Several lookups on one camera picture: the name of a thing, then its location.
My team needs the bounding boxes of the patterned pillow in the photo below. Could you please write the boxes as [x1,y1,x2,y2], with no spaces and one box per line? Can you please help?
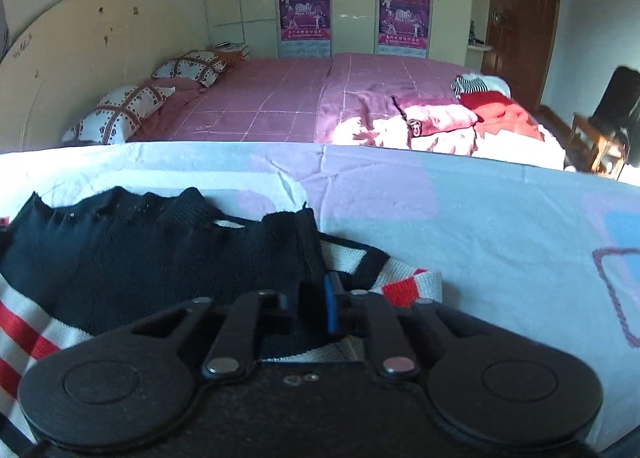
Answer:
[61,85,177,145]
[151,50,229,88]

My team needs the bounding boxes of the stack of books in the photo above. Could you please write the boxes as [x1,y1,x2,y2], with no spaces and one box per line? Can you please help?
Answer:
[210,41,251,58]

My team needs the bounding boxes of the striped knit sweater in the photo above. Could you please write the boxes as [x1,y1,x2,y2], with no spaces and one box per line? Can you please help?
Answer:
[0,185,444,445]

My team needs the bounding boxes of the black chair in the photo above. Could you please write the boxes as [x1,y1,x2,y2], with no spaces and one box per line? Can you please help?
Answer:
[570,66,640,180]

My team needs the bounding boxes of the cream wardrobe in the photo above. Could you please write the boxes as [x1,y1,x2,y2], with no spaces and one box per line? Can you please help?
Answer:
[200,0,501,70]

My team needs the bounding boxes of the printed light blue blanket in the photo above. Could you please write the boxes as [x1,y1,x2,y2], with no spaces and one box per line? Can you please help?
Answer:
[0,141,640,450]

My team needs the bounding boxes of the red folded cloth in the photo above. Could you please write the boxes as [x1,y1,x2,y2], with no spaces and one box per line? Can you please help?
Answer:
[459,92,545,142]

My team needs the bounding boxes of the pink folded cloth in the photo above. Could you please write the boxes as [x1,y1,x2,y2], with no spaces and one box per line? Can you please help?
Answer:
[392,96,479,139]

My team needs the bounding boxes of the brown wooden door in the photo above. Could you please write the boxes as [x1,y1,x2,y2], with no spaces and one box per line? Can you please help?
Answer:
[482,0,564,112]

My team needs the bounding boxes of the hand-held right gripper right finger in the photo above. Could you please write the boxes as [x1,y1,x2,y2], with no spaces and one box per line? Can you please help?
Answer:
[324,273,481,380]

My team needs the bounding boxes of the cream round headboard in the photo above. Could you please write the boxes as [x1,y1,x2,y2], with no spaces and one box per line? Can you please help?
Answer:
[0,0,212,155]

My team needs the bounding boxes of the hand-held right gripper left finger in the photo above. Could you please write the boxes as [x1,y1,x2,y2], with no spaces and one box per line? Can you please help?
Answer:
[97,283,302,382]

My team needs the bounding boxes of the purple wall poster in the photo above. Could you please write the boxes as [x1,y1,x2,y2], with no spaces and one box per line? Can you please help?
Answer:
[377,0,431,58]
[277,0,334,60]

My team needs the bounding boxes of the pink checked bed sheet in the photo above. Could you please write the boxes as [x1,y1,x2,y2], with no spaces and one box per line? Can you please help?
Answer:
[125,52,567,172]

